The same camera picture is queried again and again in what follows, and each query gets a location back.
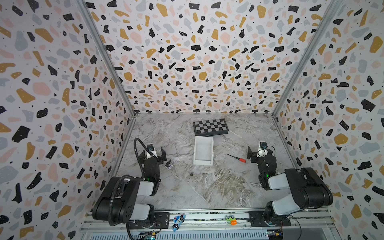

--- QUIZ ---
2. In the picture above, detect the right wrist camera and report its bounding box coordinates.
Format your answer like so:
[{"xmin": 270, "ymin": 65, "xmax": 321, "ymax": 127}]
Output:
[{"xmin": 259, "ymin": 142, "xmax": 268, "ymax": 150}]

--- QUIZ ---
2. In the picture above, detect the small black white clip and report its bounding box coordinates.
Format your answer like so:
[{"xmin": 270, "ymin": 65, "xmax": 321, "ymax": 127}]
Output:
[{"xmin": 165, "ymin": 160, "xmax": 173, "ymax": 169}]

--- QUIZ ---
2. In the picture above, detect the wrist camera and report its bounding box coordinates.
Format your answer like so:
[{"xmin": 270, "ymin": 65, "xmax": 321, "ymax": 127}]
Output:
[
  {"xmin": 259, "ymin": 142, "xmax": 268, "ymax": 150},
  {"xmin": 147, "ymin": 144, "xmax": 155, "ymax": 152}
]

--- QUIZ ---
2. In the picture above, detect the green orange sticker tag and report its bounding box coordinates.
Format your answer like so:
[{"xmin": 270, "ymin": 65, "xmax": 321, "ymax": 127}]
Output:
[{"xmin": 225, "ymin": 215, "xmax": 237, "ymax": 226}]

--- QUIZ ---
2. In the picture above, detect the red handled screwdriver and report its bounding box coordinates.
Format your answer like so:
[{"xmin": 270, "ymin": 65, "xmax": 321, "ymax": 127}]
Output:
[{"xmin": 228, "ymin": 154, "xmax": 247, "ymax": 163}]

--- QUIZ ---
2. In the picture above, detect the blue sticker tag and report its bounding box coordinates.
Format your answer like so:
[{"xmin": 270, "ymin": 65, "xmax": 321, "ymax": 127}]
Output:
[{"xmin": 172, "ymin": 214, "xmax": 186, "ymax": 232}]

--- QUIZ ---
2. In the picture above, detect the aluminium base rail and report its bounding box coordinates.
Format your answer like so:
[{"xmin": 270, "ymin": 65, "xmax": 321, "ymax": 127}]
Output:
[{"xmin": 80, "ymin": 206, "xmax": 340, "ymax": 240}]

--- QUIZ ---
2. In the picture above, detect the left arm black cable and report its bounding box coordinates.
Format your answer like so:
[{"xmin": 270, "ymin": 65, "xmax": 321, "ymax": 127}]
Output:
[{"xmin": 133, "ymin": 137, "xmax": 151, "ymax": 178}]

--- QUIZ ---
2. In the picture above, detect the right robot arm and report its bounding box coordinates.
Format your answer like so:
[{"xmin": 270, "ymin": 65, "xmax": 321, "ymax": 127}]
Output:
[{"xmin": 247, "ymin": 145, "xmax": 333, "ymax": 227}]

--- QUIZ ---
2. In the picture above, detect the black grey checkerboard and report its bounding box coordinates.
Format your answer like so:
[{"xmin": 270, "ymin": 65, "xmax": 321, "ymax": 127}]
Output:
[{"xmin": 193, "ymin": 119, "xmax": 229, "ymax": 137}]

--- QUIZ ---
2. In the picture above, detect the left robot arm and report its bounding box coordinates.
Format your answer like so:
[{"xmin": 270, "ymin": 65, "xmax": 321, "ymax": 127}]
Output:
[{"xmin": 92, "ymin": 145, "xmax": 167, "ymax": 228}]

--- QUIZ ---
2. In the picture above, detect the white plastic bin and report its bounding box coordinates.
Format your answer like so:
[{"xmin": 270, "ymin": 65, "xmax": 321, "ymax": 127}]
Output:
[{"xmin": 193, "ymin": 136, "xmax": 214, "ymax": 166}]

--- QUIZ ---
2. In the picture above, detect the white vented cable duct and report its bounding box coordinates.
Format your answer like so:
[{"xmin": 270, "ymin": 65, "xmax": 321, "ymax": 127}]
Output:
[{"xmin": 156, "ymin": 230, "xmax": 269, "ymax": 240}]

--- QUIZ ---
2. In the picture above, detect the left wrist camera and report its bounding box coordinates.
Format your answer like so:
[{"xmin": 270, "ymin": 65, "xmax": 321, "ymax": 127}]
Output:
[{"xmin": 147, "ymin": 144, "xmax": 155, "ymax": 152}]

